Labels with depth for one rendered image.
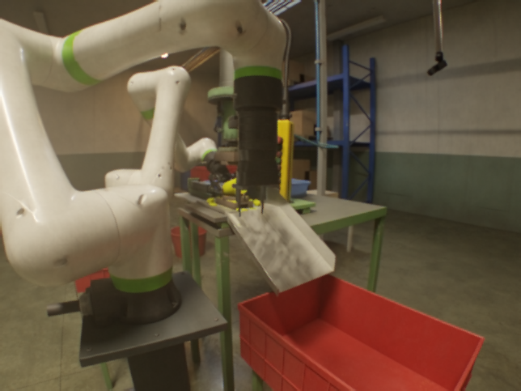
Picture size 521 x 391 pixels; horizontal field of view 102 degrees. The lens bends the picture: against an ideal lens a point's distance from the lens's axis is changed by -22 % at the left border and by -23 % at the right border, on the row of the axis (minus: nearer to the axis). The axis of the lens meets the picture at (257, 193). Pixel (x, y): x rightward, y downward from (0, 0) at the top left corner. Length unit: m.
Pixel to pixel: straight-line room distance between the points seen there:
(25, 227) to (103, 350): 0.23
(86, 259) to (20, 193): 0.13
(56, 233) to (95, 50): 0.34
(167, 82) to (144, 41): 0.54
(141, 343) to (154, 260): 0.14
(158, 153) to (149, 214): 0.49
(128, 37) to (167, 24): 0.09
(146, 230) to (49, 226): 0.16
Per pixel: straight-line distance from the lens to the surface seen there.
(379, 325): 1.04
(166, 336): 0.51
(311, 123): 6.85
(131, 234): 0.45
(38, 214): 0.41
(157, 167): 0.92
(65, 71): 0.66
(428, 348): 0.99
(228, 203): 1.11
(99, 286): 0.57
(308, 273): 0.92
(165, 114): 0.98
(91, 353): 0.51
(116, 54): 0.55
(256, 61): 0.49
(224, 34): 0.41
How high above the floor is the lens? 1.23
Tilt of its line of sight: 9 degrees down
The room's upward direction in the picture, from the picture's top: straight up
